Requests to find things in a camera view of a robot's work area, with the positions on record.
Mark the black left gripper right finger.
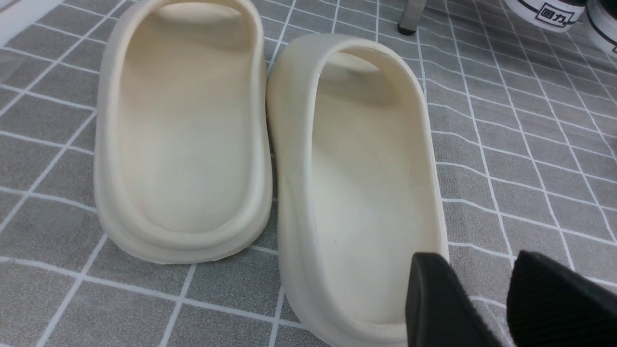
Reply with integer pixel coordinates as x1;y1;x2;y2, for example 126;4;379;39
506;250;617;347

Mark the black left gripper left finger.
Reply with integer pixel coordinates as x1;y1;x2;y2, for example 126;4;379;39
405;252;501;347

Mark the stainless steel shoe rack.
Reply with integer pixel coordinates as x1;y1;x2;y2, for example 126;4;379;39
397;0;427;37

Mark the right cream foam slipper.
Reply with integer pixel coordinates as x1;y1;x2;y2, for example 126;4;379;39
266;33;449;347

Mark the cream foam slipper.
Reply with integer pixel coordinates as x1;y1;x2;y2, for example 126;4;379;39
94;0;273;265
266;33;449;347

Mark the grey checkered floor mat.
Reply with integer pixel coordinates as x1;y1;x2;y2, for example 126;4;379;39
0;0;617;347

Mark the left black canvas sneaker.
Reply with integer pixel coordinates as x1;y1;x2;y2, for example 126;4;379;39
505;0;588;33

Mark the black canvas sneaker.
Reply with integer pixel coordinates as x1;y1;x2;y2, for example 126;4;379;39
505;0;588;33
586;0;617;58

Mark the left cream foam slipper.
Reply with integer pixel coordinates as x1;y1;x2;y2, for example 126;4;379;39
94;0;273;265

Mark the right black canvas sneaker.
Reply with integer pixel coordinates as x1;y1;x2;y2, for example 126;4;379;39
586;0;617;58

